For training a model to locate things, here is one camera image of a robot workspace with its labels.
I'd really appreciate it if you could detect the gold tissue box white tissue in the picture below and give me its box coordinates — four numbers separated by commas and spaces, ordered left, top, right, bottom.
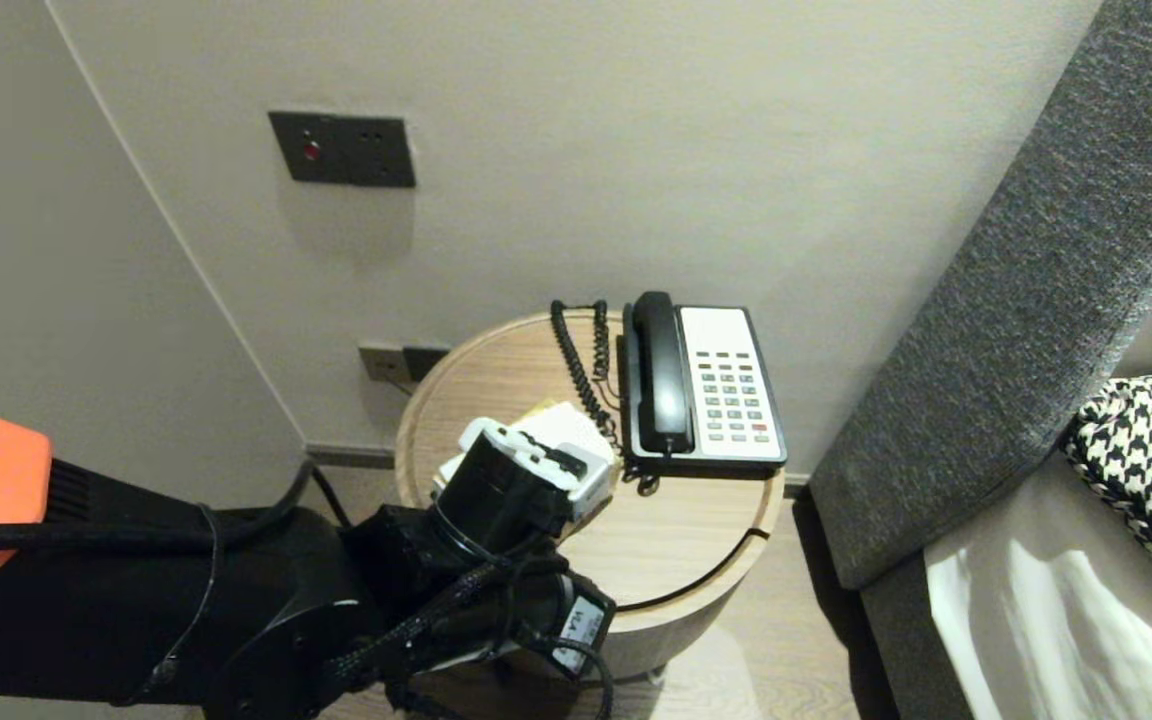
433, 400, 627, 526

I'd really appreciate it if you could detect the round wooden side table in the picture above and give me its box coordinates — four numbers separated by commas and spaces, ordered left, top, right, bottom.
395, 312, 786, 685

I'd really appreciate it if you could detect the black telephone handset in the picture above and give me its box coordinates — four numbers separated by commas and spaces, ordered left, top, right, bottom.
631, 291, 695, 456

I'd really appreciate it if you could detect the white and black telephone base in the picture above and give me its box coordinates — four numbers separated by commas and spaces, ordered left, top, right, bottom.
620, 305, 788, 469

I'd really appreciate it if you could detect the grey fabric bed base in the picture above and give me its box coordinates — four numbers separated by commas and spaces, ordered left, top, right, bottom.
858, 555, 972, 720

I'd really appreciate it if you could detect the grey fabric headboard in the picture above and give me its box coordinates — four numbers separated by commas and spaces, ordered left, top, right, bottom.
808, 0, 1152, 591

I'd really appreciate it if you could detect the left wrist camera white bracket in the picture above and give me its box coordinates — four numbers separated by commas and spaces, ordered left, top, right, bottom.
433, 417, 619, 523

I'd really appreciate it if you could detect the black coiled telephone cord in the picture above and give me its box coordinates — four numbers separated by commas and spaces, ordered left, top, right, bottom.
550, 300, 661, 497

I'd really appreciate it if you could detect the black wall socket plate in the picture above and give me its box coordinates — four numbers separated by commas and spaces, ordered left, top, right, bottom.
404, 346, 452, 383

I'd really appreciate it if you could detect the grey wall socket plate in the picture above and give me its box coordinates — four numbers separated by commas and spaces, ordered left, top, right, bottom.
359, 343, 407, 384

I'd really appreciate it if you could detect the dark wall switch panel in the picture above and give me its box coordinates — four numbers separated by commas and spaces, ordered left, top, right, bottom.
268, 111, 417, 189

